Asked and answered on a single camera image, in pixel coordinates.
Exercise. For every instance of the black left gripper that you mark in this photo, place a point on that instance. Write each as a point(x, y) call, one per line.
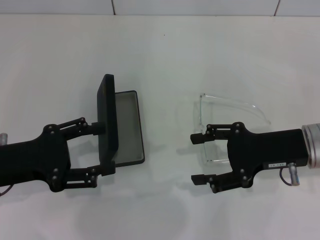
point(30, 160)

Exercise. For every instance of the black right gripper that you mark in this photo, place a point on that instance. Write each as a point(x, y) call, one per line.
point(262, 147)

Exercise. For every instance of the clear white glasses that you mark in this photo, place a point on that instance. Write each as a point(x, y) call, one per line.
point(201, 112)

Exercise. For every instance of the black glasses case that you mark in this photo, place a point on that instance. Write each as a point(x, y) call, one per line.
point(128, 125)

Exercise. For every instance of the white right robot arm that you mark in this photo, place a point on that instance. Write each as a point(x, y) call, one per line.
point(312, 145)

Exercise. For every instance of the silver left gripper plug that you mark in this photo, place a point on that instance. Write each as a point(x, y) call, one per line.
point(3, 138)

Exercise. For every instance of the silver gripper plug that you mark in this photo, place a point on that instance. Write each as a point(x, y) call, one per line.
point(3, 138)
point(293, 173)

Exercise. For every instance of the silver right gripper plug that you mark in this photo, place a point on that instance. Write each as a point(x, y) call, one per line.
point(293, 173)

